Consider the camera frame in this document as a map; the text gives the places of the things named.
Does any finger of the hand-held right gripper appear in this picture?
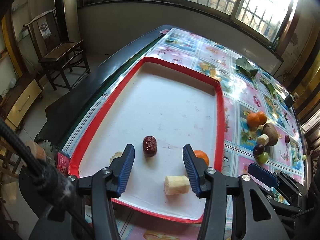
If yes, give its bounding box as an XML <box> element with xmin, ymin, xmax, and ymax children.
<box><xmin>247</xmin><ymin>162</ymin><xmax>280</xmax><ymax>189</ymax></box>
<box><xmin>274</xmin><ymin>171</ymin><xmax>305</xmax><ymax>205</ymax></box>

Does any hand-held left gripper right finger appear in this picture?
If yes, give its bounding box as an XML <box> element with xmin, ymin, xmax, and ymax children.
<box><xmin>182</xmin><ymin>144</ymin><xmax>284</xmax><ymax>240</ymax></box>

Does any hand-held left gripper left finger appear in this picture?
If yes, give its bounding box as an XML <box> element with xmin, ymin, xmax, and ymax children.
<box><xmin>67</xmin><ymin>144</ymin><xmax>135</xmax><ymax>240</ymax></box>

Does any wrinkled red date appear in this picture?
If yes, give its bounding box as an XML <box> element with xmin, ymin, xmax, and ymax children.
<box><xmin>142</xmin><ymin>135</ymin><xmax>157</xmax><ymax>157</ymax></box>

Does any brown kiwi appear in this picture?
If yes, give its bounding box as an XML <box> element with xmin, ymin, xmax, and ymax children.
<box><xmin>262</xmin><ymin>123</ymin><xmax>279</xmax><ymax>146</ymax></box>

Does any red rimmed white tray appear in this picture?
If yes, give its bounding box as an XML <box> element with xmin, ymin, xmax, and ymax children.
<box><xmin>68</xmin><ymin>57</ymin><xmax>225</xmax><ymax>223</ymax></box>

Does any red can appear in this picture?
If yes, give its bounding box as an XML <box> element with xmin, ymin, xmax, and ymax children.
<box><xmin>55</xmin><ymin>151</ymin><xmax>73</xmax><ymax>178</ymax></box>

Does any small black device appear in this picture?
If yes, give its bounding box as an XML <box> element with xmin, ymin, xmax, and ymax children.
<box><xmin>284</xmin><ymin>94</ymin><xmax>299</xmax><ymax>108</ymax></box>

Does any green leafy sprig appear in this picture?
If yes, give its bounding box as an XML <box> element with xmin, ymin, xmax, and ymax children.
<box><xmin>260</xmin><ymin>76</ymin><xmax>284</xmax><ymax>103</ymax></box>

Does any light wooden block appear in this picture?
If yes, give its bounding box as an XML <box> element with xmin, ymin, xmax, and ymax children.
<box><xmin>25</xmin><ymin>140</ymin><xmax>47</xmax><ymax>165</ymax></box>

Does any black table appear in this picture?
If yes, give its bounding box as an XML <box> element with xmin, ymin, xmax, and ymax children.
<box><xmin>34</xmin><ymin>25</ymin><xmax>175</xmax><ymax>153</ymax></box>

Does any large green leaf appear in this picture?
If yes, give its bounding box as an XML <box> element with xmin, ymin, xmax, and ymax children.
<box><xmin>236</xmin><ymin>57</ymin><xmax>258</xmax><ymax>79</ymax></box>

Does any wooden stool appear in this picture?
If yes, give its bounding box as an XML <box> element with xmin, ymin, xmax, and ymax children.
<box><xmin>0</xmin><ymin>135</ymin><xmax>28</xmax><ymax>180</ymax></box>

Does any yellow front wooden cabinet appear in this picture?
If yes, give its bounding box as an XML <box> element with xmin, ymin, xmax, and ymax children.
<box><xmin>0</xmin><ymin>76</ymin><xmax>44</xmax><ymax>133</ymax></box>

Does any dark wooden chair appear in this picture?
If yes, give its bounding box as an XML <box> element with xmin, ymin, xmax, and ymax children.
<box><xmin>23</xmin><ymin>7</ymin><xmax>91</xmax><ymax>92</ymax></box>

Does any black braided cable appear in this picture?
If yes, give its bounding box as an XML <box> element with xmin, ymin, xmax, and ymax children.
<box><xmin>0</xmin><ymin>117</ymin><xmax>95</xmax><ymax>240</ymax></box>

